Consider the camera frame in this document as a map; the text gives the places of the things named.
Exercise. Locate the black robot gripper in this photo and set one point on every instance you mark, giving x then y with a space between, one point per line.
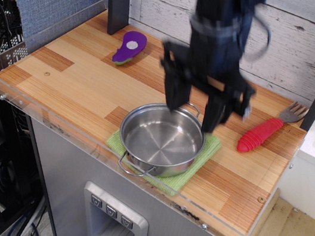
211 64

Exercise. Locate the toy fridge water dispenser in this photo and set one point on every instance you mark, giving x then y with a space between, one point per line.
108 216

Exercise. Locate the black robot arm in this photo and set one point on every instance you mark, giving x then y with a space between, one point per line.
232 15

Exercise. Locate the stainless steel pan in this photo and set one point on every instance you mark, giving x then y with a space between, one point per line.
159 141

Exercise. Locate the red handled fork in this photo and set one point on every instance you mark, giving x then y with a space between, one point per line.
259 134

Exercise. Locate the green cloth napkin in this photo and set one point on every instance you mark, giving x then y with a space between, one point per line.
169 185

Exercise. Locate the clear acrylic table guard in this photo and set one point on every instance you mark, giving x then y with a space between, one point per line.
72 88

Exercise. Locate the purple toy eggplant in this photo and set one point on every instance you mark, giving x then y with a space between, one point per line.
133 43

